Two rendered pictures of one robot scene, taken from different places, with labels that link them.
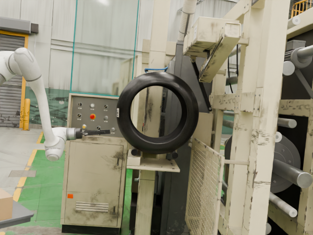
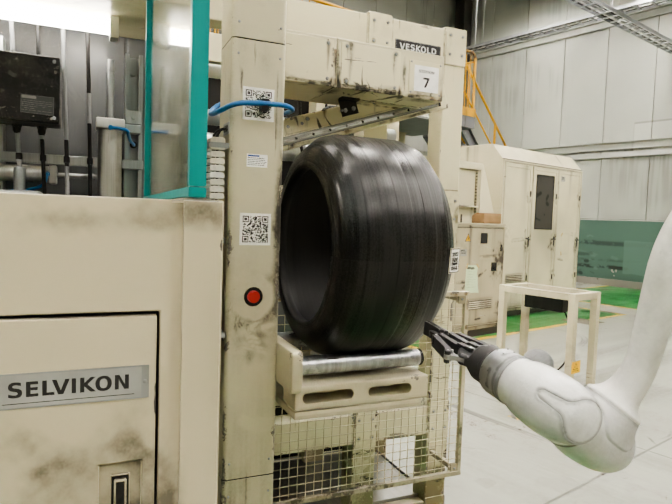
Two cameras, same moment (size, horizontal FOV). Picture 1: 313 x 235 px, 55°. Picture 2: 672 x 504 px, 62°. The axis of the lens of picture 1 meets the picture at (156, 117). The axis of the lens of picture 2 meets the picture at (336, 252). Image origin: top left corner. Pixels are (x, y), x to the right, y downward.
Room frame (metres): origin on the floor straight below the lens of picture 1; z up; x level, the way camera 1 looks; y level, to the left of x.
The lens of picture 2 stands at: (2.78, 1.41, 1.25)
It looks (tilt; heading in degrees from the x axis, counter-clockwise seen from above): 3 degrees down; 250
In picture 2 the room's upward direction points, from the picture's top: 2 degrees clockwise
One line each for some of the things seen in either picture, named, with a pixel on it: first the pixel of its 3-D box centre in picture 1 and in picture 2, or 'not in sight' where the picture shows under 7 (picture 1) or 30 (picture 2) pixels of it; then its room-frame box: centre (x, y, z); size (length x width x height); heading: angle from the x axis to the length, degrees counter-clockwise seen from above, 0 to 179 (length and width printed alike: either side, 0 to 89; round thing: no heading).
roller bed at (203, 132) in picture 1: (200, 130); not in sight; (2.48, -0.37, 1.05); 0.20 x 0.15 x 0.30; 3
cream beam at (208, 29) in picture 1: (206, 40); (343, 75); (2.13, -0.30, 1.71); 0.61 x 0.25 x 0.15; 3
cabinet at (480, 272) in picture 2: not in sight; (459, 277); (-0.75, -4.03, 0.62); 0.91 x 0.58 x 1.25; 18
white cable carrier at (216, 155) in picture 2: not in sight; (215, 240); (2.58, 0.07, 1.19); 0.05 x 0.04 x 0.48; 93
